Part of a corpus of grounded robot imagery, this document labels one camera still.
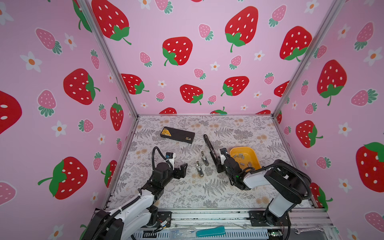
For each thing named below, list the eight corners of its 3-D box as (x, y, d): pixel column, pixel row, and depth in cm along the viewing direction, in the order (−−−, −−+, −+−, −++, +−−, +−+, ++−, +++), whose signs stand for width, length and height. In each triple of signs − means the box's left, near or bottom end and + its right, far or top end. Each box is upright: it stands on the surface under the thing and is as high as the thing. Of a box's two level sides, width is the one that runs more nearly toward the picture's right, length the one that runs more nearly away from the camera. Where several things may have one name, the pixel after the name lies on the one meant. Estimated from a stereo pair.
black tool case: (160, 137, 110) (160, 134, 108) (165, 128, 115) (164, 125, 113) (192, 144, 106) (192, 141, 104) (195, 134, 111) (195, 132, 109)
